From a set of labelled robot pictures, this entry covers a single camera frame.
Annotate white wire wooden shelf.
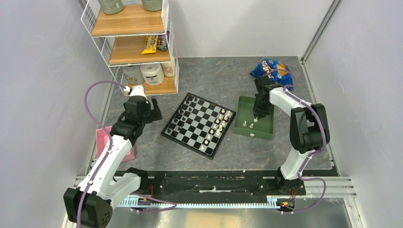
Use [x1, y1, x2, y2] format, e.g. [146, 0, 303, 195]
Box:
[81, 0, 178, 86]

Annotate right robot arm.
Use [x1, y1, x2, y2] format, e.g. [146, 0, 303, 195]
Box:
[253, 76, 330, 194]

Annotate aluminium frame rail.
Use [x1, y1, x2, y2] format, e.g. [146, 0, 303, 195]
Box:
[300, 0, 342, 64]

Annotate white toilet paper roll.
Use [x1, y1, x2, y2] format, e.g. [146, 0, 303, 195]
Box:
[140, 63, 164, 86]

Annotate green bottle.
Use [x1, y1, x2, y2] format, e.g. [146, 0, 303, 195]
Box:
[98, 0, 124, 15]
[142, 0, 163, 12]

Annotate white patterned mug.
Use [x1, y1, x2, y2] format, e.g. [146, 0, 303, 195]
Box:
[123, 65, 144, 85]

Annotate green plastic tray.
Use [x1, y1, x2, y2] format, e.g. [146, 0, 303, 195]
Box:
[233, 96, 274, 140]

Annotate blue chips bag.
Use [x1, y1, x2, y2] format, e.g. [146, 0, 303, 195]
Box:
[249, 58, 294, 91]

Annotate brown candy bag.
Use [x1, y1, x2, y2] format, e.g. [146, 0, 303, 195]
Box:
[157, 31, 170, 52]

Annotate pink plastic box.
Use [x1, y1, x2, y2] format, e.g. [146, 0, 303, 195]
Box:
[96, 128, 135, 164]

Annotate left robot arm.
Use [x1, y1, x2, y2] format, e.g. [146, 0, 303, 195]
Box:
[63, 85, 162, 228]

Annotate black white chessboard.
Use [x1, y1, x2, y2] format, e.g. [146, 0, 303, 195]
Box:
[161, 93, 236, 160]

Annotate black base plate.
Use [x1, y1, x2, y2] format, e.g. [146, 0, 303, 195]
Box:
[119, 170, 307, 204]

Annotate white cup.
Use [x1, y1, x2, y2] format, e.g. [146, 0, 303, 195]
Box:
[161, 59, 176, 77]

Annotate yellow candy bag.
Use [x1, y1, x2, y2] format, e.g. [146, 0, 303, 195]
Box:
[142, 35, 159, 55]

